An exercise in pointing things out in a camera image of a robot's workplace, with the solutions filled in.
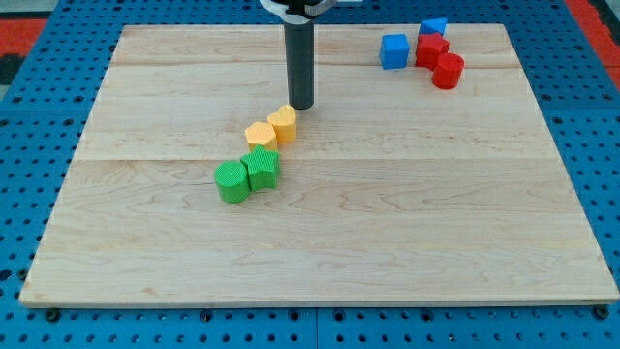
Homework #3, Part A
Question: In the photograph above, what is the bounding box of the blue cube block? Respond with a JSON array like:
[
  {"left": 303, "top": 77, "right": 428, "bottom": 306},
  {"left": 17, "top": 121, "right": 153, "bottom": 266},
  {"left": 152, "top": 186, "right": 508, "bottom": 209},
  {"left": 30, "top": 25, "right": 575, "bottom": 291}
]
[{"left": 379, "top": 33, "right": 410, "bottom": 70}]

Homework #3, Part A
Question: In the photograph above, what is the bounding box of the blue triangle block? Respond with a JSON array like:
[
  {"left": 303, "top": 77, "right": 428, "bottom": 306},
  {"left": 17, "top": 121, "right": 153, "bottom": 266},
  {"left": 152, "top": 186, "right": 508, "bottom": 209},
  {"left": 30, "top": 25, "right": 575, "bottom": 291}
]
[{"left": 419, "top": 17, "right": 448, "bottom": 36}]

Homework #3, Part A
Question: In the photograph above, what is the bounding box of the light wooden board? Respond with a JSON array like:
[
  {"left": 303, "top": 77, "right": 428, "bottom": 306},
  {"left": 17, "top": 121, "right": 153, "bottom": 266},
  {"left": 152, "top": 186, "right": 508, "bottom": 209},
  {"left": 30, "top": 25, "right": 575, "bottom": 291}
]
[{"left": 20, "top": 24, "right": 619, "bottom": 309}]

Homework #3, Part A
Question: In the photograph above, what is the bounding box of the yellow hexagon block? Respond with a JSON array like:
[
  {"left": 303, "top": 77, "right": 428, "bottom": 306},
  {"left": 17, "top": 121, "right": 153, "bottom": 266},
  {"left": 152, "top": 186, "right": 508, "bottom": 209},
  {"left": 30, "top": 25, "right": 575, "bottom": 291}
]
[{"left": 244, "top": 122, "right": 278, "bottom": 151}]

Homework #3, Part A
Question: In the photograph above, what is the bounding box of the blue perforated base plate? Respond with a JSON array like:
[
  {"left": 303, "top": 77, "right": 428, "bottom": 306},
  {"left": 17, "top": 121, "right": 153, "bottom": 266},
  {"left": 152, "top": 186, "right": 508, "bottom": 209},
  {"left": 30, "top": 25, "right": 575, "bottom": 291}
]
[{"left": 1, "top": 0, "right": 619, "bottom": 348}]

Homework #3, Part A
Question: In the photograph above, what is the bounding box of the yellow heart block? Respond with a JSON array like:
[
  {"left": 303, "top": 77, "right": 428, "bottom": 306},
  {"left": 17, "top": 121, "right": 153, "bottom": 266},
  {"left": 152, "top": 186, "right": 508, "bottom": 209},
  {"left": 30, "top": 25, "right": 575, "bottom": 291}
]
[{"left": 267, "top": 105, "right": 297, "bottom": 143}]

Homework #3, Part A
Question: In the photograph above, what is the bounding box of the green star block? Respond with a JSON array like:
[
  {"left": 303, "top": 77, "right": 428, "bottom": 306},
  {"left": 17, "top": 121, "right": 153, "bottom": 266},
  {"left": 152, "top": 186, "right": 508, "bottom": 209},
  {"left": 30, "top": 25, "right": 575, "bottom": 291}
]
[{"left": 240, "top": 145, "right": 280, "bottom": 192}]

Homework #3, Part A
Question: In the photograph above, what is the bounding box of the red cylinder block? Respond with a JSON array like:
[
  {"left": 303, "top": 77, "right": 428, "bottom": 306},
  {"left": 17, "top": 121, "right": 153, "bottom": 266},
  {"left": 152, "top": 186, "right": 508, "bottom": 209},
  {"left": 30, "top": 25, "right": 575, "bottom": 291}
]
[{"left": 431, "top": 52, "right": 464, "bottom": 90}]

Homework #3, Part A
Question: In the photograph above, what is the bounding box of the red star block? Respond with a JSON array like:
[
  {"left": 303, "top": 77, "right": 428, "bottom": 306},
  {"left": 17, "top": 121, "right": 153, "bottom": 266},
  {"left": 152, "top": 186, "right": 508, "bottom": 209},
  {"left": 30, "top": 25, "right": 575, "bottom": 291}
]
[{"left": 415, "top": 33, "right": 450, "bottom": 71}]

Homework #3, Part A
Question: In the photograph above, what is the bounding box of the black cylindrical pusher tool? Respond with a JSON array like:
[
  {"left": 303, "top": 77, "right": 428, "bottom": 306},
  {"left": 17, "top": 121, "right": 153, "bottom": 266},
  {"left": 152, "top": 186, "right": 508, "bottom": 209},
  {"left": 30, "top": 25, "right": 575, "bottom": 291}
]
[{"left": 284, "top": 20, "right": 314, "bottom": 110}]

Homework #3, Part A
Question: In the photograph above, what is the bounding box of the green cylinder block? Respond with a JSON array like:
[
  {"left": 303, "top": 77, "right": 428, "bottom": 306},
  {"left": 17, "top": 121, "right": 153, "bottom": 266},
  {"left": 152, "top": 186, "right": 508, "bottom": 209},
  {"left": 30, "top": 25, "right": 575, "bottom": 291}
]
[{"left": 214, "top": 161, "right": 251, "bottom": 204}]

